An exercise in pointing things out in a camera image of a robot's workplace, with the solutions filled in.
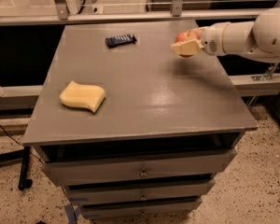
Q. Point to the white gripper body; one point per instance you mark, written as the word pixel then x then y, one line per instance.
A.
pixel 212 40

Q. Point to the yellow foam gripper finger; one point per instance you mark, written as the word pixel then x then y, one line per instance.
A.
pixel 187 48
pixel 199 31

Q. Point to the red apple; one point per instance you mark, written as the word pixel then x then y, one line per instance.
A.
pixel 188 35

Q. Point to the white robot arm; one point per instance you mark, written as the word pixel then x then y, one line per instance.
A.
pixel 257 40

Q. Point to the blue rxbar wrapper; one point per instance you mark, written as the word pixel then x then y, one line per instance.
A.
pixel 119 40

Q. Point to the grey drawer cabinet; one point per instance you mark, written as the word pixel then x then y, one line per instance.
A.
pixel 156 103

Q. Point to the yellow sponge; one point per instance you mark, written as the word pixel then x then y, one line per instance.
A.
pixel 82 96

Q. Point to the top grey drawer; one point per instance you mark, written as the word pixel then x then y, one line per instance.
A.
pixel 138 168

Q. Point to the grey drawer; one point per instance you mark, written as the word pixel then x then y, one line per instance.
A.
pixel 138 168
pixel 147 192
pixel 138 208

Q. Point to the middle grey drawer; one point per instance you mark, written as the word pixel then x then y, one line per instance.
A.
pixel 147 192

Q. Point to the bottom grey drawer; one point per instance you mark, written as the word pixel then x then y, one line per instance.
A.
pixel 138 208

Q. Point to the black stand leg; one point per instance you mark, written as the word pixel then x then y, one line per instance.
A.
pixel 22 155

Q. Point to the metal railing frame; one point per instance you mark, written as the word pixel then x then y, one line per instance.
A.
pixel 34 12

